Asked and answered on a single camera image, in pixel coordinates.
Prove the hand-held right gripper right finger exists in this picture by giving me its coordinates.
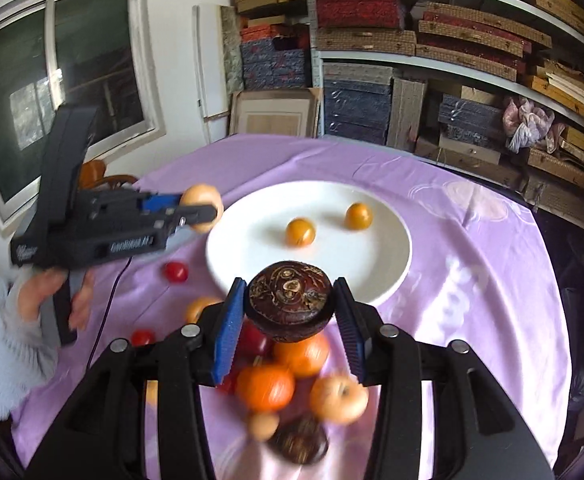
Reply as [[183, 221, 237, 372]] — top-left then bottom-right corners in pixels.
[[333, 276, 555, 480]]

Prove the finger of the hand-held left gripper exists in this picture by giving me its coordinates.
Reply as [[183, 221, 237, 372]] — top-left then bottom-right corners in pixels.
[[163, 204, 221, 239], [138, 191, 186, 214]]

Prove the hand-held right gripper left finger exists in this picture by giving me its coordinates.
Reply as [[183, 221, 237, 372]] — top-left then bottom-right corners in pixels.
[[24, 276, 249, 480]]

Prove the large red tomato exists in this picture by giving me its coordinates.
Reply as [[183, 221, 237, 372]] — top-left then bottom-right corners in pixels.
[[239, 320, 275, 358]]

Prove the yellow tan round fruit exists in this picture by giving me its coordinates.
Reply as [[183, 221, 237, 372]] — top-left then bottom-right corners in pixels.
[[185, 297, 223, 325]]

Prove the dark purple mangosteen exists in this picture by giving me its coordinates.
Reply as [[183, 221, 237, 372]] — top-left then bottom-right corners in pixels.
[[246, 260, 335, 345]]

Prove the white plate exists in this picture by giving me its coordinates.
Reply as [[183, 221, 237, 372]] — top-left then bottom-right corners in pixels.
[[206, 180, 413, 307]]

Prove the person's left hand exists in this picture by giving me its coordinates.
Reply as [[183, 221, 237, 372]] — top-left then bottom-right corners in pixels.
[[18, 267, 96, 333]]

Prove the orange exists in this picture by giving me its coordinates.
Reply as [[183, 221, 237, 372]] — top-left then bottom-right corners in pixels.
[[273, 332, 331, 378], [235, 364, 296, 413]]

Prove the wooden chair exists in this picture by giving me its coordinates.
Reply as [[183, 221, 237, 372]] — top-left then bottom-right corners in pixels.
[[79, 160, 140, 191]]

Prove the pale peach apple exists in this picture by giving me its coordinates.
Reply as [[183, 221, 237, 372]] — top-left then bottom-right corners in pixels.
[[310, 375, 369, 423]]

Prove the small tan fruit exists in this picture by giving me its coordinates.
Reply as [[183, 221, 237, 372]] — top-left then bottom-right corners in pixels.
[[248, 411, 280, 442]]

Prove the small orange kumquat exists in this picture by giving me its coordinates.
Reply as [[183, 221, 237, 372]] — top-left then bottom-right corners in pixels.
[[345, 202, 373, 232], [285, 217, 317, 248]]

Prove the framed board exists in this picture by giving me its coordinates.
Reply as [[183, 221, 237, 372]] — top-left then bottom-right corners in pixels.
[[229, 87, 323, 138]]

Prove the dark red round fruit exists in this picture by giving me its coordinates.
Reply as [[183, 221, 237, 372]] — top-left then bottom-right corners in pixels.
[[267, 419, 330, 465]]

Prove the white framed window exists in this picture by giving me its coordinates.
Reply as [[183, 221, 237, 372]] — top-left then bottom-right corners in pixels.
[[0, 0, 165, 233]]

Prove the purple printed tablecloth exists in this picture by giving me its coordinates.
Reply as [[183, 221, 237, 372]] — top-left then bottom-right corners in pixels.
[[10, 132, 573, 480]]

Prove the white panel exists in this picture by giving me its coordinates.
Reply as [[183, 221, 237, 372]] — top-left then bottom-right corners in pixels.
[[192, 4, 235, 133]]

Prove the stack of blue patterned boxes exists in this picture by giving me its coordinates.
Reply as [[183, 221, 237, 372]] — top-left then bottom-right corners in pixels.
[[239, 40, 313, 92]]

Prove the stack of navy boxes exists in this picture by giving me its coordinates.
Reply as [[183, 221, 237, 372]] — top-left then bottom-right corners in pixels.
[[439, 95, 505, 147], [323, 77, 393, 146]]

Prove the orange patterned box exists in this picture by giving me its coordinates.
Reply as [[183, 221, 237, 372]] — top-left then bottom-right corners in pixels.
[[240, 24, 285, 43]]

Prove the white metal shelf rack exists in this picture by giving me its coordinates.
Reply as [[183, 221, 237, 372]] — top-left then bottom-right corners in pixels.
[[304, 0, 584, 161]]

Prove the stack of woven straw boxes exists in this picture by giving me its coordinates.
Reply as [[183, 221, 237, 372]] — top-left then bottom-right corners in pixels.
[[314, 2, 555, 83]]

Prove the stack of red patterned boxes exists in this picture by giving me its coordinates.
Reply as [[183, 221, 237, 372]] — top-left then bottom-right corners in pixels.
[[316, 0, 423, 30]]

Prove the pink plastic bag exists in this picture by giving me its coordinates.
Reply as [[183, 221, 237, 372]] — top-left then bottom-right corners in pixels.
[[502, 96, 568, 153]]

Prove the black cable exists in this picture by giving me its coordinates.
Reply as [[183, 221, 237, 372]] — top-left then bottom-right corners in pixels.
[[89, 255, 133, 376]]

